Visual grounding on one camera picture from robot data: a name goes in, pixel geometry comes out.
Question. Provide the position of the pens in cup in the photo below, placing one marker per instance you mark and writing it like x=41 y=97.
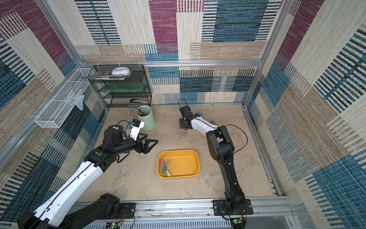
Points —
x=140 y=111

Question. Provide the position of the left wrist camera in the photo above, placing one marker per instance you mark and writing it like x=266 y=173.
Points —
x=136 y=126

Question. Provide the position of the white round device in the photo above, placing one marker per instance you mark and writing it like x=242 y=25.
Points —
x=121 y=71

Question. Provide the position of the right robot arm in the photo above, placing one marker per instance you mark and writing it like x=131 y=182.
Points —
x=221 y=149

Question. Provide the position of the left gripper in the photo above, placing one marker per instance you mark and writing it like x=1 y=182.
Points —
x=140 y=149

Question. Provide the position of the pink binder clip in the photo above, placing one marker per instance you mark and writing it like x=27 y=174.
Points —
x=162 y=163

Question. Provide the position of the white wire wall basket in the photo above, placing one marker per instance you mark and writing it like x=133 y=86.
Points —
x=69 y=96

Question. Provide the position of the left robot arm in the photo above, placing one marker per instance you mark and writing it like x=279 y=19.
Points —
x=54 y=213

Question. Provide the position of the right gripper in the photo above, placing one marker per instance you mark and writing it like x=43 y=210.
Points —
x=184 y=123

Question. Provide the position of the black wire shelf rack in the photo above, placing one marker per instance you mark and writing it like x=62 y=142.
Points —
x=133 y=91

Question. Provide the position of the yellow storage tray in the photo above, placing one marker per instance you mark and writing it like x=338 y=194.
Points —
x=181 y=163

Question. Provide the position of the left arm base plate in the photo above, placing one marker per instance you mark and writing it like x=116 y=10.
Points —
x=126 y=210

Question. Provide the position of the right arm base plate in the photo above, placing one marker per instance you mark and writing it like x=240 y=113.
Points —
x=222 y=208

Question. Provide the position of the teal binder clip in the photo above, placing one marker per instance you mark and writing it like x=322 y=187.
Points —
x=164 y=170

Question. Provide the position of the mint green pen cup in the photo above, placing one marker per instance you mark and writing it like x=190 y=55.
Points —
x=146 y=116

